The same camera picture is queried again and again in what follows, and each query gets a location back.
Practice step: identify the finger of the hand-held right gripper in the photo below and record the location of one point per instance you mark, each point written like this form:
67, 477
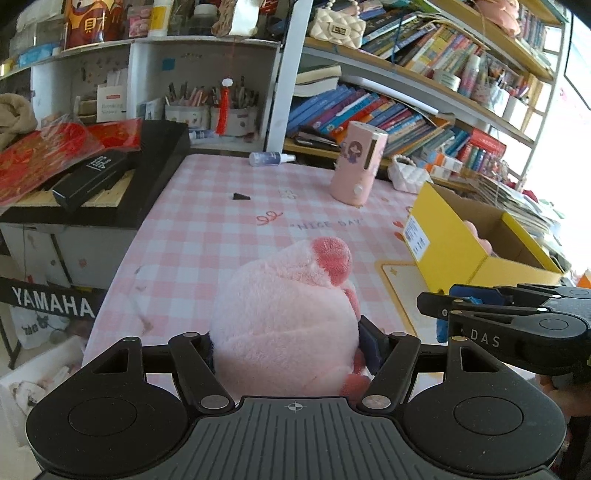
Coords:
508, 294
489, 327

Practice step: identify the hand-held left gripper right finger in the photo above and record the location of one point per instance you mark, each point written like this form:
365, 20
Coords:
371, 344

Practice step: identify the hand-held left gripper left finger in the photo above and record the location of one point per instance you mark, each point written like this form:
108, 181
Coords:
198, 364

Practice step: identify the salmon pink plush toy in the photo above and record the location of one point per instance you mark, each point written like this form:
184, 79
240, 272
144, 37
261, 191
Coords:
480, 237

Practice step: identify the yellow cardboard box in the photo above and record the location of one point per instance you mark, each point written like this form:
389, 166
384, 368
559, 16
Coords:
443, 249

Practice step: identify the light pink plush toy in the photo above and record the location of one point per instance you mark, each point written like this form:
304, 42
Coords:
286, 323

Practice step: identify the person's right hand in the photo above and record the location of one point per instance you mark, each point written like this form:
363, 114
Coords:
561, 399

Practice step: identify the orange cup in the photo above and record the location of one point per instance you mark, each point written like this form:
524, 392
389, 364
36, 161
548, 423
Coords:
585, 279

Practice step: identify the stack of papers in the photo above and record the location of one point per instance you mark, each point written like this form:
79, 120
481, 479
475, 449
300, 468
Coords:
521, 212

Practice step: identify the pink checkered tablecloth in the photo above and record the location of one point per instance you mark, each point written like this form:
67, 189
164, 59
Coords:
198, 240

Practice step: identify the orange and white boxes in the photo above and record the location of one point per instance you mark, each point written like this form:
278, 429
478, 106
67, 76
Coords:
443, 165

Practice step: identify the white quilted purse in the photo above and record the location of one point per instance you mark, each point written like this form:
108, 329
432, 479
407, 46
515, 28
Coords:
408, 177

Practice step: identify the black keyboard stand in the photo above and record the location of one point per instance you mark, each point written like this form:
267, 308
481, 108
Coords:
51, 300

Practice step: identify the pink humidifier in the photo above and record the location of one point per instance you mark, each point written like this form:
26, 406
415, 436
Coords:
358, 166

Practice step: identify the white desk organizer cups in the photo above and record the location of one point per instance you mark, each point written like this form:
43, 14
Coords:
515, 113

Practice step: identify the black electric keyboard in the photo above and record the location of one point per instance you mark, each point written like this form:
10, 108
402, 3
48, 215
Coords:
152, 184

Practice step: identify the small spray bottle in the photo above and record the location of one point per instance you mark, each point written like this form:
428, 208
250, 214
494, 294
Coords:
270, 159

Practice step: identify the long black box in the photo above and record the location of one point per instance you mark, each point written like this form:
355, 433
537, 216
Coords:
90, 180

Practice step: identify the long row of blue books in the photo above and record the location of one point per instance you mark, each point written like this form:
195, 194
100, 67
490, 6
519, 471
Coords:
378, 117

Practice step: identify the tall white patterned bottle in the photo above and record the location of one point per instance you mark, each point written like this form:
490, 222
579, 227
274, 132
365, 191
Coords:
469, 76

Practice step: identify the white jar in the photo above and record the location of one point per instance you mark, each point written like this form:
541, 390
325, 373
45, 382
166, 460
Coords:
447, 81

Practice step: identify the small white tube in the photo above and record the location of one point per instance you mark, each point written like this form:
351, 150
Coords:
202, 134

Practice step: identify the small red patterned packet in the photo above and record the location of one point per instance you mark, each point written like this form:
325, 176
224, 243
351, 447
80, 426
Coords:
117, 136

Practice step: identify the white pen holder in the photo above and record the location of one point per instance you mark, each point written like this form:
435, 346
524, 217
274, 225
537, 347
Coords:
235, 122
187, 117

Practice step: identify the large red patterned packet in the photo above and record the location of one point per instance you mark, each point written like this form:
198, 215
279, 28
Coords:
41, 161

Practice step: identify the red tassel ornament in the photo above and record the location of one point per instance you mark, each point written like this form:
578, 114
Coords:
224, 108

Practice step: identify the slanted row of books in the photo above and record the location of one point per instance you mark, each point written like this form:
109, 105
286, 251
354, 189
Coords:
425, 46

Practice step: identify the stacked thick books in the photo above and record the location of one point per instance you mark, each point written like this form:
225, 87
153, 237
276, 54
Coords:
318, 81

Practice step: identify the white card box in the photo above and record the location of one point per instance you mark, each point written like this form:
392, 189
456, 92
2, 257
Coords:
111, 105

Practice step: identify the white bookshelf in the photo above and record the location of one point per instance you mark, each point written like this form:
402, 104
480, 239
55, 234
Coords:
277, 83

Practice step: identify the pink basin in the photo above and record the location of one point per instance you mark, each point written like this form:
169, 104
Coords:
498, 14

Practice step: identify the beige cloth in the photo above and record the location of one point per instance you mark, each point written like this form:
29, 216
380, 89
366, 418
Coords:
16, 120

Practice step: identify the cream quilted handbag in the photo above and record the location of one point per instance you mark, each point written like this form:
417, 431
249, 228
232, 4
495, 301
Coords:
337, 25

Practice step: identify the cream paper gift bag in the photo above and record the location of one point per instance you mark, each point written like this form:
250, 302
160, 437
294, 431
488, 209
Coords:
235, 18

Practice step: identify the white bottle yellow label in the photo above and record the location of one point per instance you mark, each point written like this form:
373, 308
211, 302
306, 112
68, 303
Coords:
160, 18

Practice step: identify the fortune god printed canister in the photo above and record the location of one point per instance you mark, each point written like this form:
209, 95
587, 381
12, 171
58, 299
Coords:
92, 25

